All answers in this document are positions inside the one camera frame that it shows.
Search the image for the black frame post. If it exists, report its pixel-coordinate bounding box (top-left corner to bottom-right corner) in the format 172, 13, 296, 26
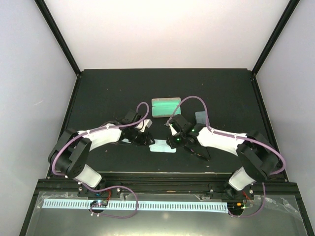
252, 0, 300, 76
35, 0, 81, 76

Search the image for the white slotted cable duct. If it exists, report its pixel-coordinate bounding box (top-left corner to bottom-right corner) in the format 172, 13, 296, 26
42, 199, 228, 213

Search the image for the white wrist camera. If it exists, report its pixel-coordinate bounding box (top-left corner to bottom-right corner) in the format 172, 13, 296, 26
165, 122, 178, 136
136, 119, 152, 133

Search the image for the beige glasses case green lining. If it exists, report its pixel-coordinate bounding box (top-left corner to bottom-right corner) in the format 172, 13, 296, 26
151, 97, 181, 118

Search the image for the black left frame post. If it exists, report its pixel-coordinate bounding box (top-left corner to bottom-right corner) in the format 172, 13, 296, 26
35, 0, 81, 76

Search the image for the black right frame post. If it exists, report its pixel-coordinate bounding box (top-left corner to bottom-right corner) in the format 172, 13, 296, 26
252, 0, 300, 76

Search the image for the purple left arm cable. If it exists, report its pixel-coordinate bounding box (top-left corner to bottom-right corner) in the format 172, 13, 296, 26
53, 102, 150, 219

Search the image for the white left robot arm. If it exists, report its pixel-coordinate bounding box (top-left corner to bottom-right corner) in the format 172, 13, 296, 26
48, 110, 155, 196

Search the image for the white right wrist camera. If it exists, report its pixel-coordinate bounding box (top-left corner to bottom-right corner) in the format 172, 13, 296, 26
165, 122, 178, 136

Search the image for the blue-grey closed glasses case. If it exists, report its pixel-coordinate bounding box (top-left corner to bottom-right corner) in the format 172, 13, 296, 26
194, 111, 206, 125

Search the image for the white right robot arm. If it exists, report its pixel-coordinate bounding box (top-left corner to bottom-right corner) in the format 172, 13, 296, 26
166, 115, 279, 198

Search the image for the light blue cleaning cloth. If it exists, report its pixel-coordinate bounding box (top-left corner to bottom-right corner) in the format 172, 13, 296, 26
149, 139, 177, 153

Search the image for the black front mounting rail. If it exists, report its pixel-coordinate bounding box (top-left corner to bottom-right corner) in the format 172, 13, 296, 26
35, 173, 300, 200

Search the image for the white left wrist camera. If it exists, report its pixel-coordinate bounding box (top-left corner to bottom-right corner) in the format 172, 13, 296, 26
136, 119, 152, 133

